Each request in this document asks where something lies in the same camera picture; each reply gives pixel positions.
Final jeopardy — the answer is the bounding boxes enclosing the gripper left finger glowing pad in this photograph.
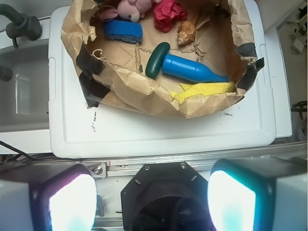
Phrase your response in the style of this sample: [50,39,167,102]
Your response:
[0,164,97,231]

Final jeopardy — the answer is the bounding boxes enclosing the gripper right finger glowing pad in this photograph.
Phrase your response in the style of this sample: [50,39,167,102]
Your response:
[207,157,308,231]

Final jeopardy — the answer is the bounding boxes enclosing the dark green plastic pickle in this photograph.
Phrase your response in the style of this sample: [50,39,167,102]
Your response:
[145,42,170,79]

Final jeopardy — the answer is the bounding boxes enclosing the white plastic tray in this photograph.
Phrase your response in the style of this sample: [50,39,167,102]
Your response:
[49,7,276,158]

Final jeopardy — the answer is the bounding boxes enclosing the white sink basin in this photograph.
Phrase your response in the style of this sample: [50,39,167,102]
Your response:
[0,18,52,133]

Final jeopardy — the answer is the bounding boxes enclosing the yellow knitted cloth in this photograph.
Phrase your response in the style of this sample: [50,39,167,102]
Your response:
[170,82,236,104]

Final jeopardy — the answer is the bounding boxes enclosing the blue plastic bottle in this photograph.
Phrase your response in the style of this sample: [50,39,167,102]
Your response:
[162,54,229,83]

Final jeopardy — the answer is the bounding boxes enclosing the crumpled brown paper liner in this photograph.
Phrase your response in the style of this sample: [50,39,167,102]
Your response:
[61,0,264,118]

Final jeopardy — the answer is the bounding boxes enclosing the dark grey faucet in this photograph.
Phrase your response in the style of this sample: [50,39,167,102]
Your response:
[0,4,42,48]

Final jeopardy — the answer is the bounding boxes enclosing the brown toy seashell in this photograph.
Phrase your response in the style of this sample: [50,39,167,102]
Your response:
[177,13,200,46]

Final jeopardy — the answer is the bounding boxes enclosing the blue sponge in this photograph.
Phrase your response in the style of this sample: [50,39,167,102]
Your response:
[103,20,143,43]

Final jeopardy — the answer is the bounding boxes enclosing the red crumpled tissue paper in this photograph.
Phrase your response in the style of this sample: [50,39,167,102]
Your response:
[154,0,188,33]

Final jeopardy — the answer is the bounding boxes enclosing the pink plush toy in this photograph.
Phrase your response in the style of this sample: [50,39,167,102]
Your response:
[98,0,162,23]

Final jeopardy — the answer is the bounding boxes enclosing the black cable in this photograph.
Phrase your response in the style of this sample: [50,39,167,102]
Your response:
[0,140,58,167]

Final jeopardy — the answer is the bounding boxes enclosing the aluminium frame rail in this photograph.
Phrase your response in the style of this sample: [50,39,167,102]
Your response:
[85,141,308,179]

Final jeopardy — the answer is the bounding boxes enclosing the black octagonal mount plate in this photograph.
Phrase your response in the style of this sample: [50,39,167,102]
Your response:
[121,162,215,231]

